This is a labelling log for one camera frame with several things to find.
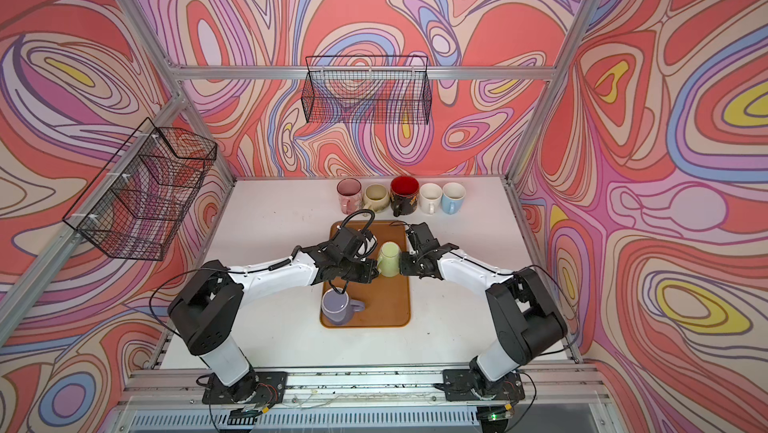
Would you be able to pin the beige speckled mug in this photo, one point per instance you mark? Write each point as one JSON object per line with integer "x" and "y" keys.
{"x": 376, "y": 197}

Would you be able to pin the light blue mug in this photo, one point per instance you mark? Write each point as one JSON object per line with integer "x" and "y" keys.
{"x": 453, "y": 196}

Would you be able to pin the black patterned mug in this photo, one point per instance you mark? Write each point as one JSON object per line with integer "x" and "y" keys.
{"x": 404, "y": 195}

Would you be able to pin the brown wooden tray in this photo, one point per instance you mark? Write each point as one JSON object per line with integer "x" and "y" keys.
{"x": 387, "y": 300}

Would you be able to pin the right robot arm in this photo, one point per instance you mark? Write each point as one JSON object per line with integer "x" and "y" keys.
{"x": 526, "y": 319}

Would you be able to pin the pink mug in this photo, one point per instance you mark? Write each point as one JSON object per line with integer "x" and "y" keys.
{"x": 349, "y": 192}

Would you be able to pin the white mug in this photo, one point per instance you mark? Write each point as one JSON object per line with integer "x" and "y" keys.
{"x": 429, "y": 198}

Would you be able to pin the light green mug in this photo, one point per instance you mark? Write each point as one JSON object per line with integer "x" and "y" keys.
{"x": 389, "y": 260}

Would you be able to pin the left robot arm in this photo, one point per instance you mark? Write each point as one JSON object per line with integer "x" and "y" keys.
{"x": 205, "y": 310}

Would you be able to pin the purple mug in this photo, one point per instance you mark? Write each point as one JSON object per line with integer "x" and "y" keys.
{"x": 338, "y": 309}

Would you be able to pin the black wire basket left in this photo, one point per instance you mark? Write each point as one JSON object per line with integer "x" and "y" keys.
{"x": 160, "y": 172}

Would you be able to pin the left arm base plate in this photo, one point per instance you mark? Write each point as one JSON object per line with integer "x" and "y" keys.
{"x": 262, "y": 388}

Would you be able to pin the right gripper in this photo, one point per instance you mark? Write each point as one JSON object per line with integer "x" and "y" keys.
{"x": 405, "y": 268}

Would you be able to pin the black wire basket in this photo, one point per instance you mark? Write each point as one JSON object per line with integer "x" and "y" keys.
{"x": 367, "y": 89}
{"x": 160, "y": 172}

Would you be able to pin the black wire basket back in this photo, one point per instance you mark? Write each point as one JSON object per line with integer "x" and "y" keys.
{"x": 367, "y": 89}

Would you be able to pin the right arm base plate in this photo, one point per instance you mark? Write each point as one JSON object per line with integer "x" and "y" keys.
{"x": 464, "y": 385}

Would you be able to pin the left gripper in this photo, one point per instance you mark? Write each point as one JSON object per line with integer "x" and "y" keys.
{"x": 371, "y": 266}

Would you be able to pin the aluminium mounting rail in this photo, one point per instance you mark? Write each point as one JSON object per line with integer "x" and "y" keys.
{"x": 547, "y": 382}

